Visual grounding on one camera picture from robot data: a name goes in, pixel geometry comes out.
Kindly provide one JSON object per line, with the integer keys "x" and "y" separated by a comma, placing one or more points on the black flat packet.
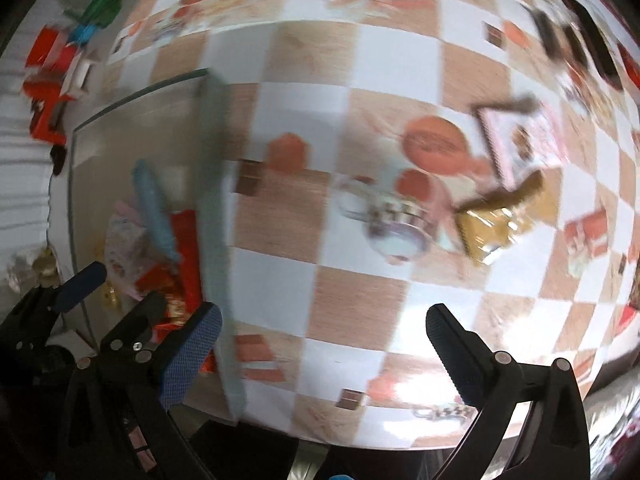
{"x": 595, "y": 45}

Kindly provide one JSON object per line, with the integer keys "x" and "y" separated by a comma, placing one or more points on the red plastic toy tool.
{"x": 42, "y": 125}

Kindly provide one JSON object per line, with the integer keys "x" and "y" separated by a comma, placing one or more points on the small blue plastic toy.
{"x": 82, "y": 32}

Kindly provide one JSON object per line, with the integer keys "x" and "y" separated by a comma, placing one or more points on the gold candy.
{"x": 110, "y": 296}

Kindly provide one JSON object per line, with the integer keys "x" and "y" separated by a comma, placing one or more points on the white small box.
{"x": 82, "y": 72}

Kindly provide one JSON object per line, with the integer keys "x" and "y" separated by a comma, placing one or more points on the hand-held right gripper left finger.
{"x": 192, "y": 355}

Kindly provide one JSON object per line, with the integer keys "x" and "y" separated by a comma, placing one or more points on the pink white snack packet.
{"x": 122, "y": 240}

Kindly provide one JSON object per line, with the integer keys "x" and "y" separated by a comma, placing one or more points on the white plastic tray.
{"x": 125, "y": 125}

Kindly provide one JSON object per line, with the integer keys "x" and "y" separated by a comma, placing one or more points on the red plastic container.
{"x": 47, "y": 47}

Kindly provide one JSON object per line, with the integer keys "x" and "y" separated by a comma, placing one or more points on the blue snack packet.
{"x": 152, "y": 205}

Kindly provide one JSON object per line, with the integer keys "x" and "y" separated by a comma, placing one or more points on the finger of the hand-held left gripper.
{"x": 80, "y": 282}
{"x": 140, "y": 317}

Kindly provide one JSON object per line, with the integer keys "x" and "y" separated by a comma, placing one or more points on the small black object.
{"x": 58, "y": 160}

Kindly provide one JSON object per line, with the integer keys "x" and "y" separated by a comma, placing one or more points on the red gold snack packet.
{"x": 165, "y": 290}

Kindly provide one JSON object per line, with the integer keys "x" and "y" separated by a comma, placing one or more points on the checkered tablecloth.
{"x": 350, "y": 285}

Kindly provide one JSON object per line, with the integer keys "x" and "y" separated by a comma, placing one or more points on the maroon patterned cloth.
{"x": 615, "y": 440}

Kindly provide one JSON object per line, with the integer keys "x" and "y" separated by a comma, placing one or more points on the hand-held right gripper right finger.
{"x": 450, "y": 350}

